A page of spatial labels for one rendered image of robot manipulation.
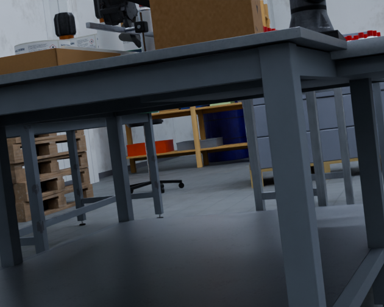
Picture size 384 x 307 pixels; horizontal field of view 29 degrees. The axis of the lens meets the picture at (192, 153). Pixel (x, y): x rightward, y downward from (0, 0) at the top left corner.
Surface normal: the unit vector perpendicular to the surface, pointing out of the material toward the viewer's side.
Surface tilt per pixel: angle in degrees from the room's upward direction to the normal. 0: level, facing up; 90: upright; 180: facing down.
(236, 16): 90
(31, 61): 90
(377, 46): 90
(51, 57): 90
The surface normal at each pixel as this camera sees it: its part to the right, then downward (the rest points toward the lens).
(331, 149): -0.07, 0.05
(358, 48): -0.29, 0.07
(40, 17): 0.95, -0.11
